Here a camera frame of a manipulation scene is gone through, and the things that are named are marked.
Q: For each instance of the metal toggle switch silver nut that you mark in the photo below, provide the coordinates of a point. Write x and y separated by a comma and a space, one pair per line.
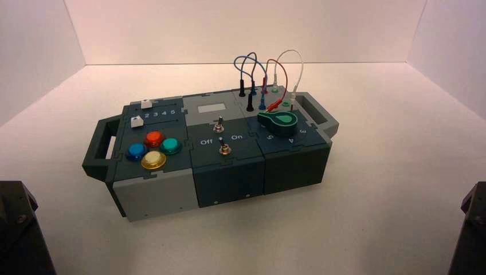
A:
218, 126

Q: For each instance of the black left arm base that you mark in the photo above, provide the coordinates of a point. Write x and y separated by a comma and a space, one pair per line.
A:
19, 235

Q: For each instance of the blue dome push button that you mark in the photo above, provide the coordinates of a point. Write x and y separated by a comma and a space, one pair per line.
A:
136, 151

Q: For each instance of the plain white slider knob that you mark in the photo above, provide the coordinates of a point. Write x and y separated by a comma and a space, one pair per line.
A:
145, 103

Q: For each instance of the white slider knob blue triangle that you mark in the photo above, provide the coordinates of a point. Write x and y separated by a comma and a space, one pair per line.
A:
136, 122

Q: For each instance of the green black rotary knob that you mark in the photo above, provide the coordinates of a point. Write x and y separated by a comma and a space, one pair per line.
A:
279, 124

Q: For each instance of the red dome push button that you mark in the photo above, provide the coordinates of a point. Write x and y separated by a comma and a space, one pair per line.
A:
153, 139

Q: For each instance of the green dome push button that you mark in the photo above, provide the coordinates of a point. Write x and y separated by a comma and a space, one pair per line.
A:
170, 145

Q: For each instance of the yellow dome push button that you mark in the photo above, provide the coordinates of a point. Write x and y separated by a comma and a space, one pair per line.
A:
153, 159

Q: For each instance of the metal toggle switch brass nut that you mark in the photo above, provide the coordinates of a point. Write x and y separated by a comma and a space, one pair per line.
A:
224, 148

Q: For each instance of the dark teal grey control box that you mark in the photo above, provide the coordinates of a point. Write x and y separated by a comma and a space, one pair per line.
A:
227, 178

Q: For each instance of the grey display window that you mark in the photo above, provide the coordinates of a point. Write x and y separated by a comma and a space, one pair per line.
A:
212, 108

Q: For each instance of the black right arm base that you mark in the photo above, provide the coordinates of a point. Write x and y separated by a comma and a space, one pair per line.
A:
472, 235

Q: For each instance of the green banana socket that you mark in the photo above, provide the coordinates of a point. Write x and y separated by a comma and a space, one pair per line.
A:
286, 103
274, 90

